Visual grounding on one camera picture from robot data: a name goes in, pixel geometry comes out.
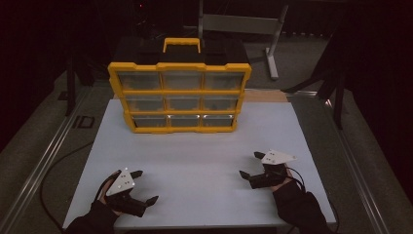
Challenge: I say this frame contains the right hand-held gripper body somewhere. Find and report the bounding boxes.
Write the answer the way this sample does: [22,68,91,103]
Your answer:
[248,148,298,190]

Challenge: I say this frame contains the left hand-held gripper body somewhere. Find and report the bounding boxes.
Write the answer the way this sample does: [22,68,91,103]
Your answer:
[104,168,148,218]

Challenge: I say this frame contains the clear pull-out plastic drawer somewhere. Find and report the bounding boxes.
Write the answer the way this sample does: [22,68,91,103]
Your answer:
[202,95,241,112]

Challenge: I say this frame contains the yellow black drawer organizer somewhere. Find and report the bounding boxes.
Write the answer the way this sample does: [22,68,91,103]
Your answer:
[107,37,253,135]

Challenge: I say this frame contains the person's left hand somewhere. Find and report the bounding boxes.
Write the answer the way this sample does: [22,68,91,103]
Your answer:
[96,179,122,216]

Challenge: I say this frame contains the person's right hand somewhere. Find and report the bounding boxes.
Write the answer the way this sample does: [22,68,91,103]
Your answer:
[271,168,297,195]

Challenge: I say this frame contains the wooden board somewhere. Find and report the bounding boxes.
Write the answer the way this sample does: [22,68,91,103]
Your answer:
[242,90,289,103]

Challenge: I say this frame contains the black tripod stand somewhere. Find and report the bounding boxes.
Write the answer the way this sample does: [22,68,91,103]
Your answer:
[282,30,347,131]

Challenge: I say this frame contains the grid of clear drawers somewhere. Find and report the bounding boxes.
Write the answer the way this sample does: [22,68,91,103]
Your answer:
[116,70,245,129]

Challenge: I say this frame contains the grey metal stand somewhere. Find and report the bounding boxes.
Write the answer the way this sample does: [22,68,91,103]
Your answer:
[197,0,289,81]

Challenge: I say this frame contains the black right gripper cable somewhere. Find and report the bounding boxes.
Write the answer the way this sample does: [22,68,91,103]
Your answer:
[284,166,341,234]

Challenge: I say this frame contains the aluminium floor rail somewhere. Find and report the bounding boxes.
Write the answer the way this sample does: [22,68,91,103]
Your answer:
[286,91,391,234]
[0,87,93,234]

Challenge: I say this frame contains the black post stand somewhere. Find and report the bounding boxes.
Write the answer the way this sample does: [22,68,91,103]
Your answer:
[63,55,97,117]

